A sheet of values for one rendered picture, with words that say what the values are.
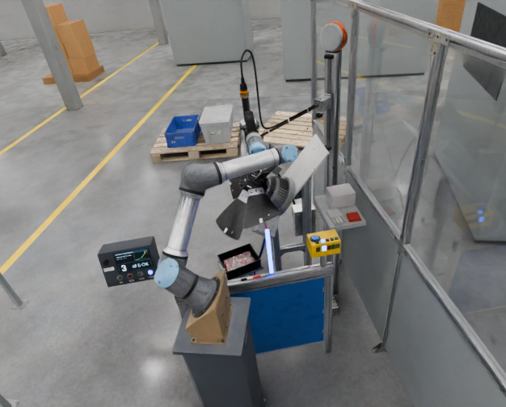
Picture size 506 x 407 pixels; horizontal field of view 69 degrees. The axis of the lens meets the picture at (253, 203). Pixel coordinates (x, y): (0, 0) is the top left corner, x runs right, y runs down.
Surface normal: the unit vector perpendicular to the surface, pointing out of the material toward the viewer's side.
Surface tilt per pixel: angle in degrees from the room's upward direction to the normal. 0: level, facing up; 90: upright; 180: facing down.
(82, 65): 90
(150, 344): 0
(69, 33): 90
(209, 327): 90
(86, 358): 0
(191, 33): 90
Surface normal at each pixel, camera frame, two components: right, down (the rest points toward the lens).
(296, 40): -0.16, 0.60
